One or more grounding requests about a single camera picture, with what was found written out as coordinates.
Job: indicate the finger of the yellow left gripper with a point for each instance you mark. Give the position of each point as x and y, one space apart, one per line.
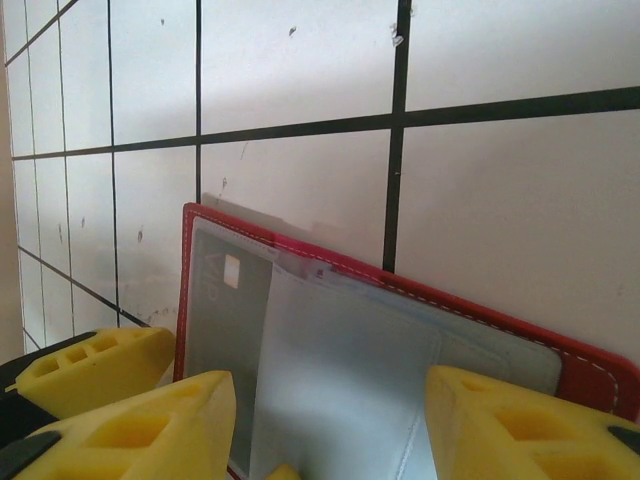
282 474
110 365

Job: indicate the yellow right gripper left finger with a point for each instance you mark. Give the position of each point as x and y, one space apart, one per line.
150 440

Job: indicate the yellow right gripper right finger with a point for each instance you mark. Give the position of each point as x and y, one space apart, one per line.
525 440

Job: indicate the red leather card holder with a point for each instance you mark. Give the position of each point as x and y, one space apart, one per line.
500 320

